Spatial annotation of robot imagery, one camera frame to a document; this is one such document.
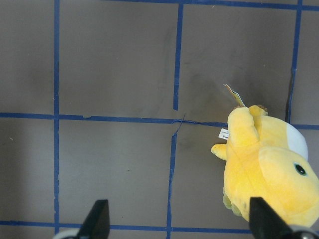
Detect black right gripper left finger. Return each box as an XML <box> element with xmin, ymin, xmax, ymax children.
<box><xmin>77</xmin><ymin>199</ymin><xmax>110</xmax><ymax>239</ymax></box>

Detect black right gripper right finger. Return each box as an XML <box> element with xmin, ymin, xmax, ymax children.
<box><xmin>249</xmin><ymin>197</ymin><xmax>292</xmax><ymax>239</ymax></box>

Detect yellow plush dinosaur toy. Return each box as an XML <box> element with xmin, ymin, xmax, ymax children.
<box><xmin>211</xmin><ymin>92</ymin><xmax>319</xmax><ymax>227</ymax></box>

